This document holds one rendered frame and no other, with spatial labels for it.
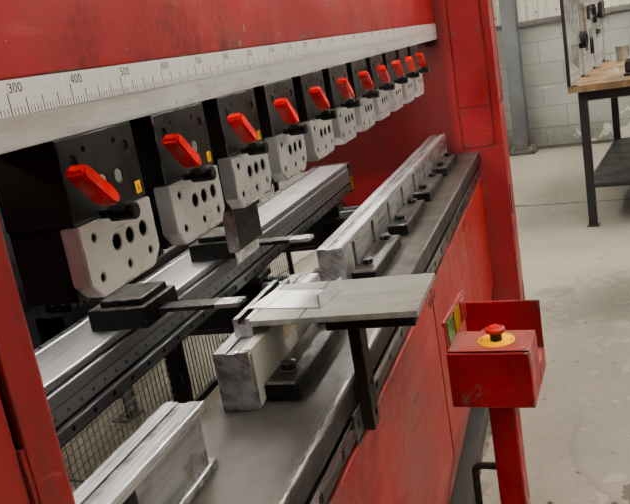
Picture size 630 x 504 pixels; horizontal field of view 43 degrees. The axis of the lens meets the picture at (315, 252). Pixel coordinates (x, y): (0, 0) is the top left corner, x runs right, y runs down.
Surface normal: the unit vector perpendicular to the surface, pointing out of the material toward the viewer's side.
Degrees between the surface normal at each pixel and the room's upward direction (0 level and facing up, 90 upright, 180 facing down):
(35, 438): 90
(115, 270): 90
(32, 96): 90
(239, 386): 90
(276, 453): 0
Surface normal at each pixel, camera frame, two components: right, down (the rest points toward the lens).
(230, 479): -0.17, -0.96
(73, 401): 0.95, -0.08
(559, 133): -0.43, 0.29
